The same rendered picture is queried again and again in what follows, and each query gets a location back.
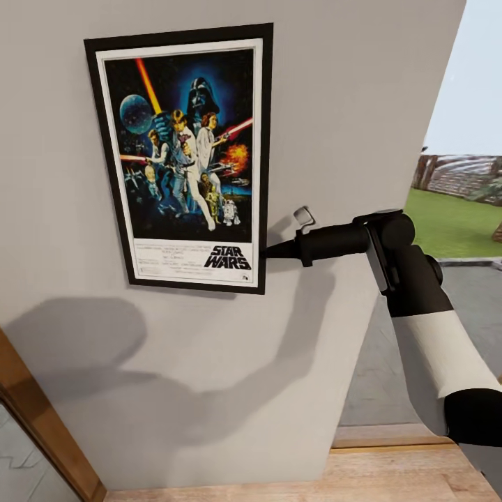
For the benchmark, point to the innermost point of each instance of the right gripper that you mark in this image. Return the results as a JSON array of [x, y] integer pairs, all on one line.
[[321, 243]]

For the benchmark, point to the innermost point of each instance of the door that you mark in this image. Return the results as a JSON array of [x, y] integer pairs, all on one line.
[[39, 460]]

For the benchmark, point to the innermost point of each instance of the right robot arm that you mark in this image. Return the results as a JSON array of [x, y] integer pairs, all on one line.
[[451, 388]]

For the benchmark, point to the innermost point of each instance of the fixed window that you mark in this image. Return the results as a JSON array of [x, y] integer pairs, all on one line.
[[455, 202]]

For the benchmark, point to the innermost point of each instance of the poster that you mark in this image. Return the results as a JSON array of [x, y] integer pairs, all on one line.
[[185, 122]]

